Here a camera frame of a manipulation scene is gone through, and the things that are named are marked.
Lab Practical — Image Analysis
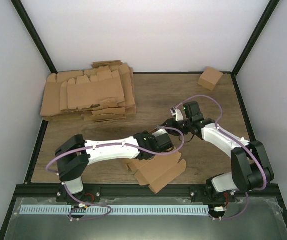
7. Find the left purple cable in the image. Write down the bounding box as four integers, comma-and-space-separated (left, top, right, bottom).
45, 126, 186, 222

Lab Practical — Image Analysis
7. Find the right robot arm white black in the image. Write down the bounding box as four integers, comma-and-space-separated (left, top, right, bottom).
162, 101, 275, 202

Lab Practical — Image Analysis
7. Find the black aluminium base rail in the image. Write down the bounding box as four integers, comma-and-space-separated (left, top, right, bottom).
15, 183, 279, 201

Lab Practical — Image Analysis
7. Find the folded brown cardboard box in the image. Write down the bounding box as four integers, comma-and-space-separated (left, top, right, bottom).
197, 67, 224, 91

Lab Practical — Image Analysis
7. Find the stack of flat cardboard boxes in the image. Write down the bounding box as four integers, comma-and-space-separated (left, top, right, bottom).
40, 60, 137, 122

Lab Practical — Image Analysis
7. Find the purple cable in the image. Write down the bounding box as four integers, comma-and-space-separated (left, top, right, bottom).
45, 126, 186, 222
173, 94, 269, 222

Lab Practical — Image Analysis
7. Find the light blue slotted cable duct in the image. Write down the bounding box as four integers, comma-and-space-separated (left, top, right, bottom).
19, 205, 209, 216

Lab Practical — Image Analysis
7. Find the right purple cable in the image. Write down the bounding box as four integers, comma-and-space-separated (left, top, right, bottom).
173, 94, 269, 222

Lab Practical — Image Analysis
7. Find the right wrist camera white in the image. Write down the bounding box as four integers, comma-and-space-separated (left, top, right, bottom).
170, 107, 184, 122

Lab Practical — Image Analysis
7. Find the black enclosure frame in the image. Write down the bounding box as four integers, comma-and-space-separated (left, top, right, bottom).
0, 0, 287, 240

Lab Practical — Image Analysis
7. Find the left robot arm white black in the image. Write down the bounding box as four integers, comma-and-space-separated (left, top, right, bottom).
55, 129, 174, 202

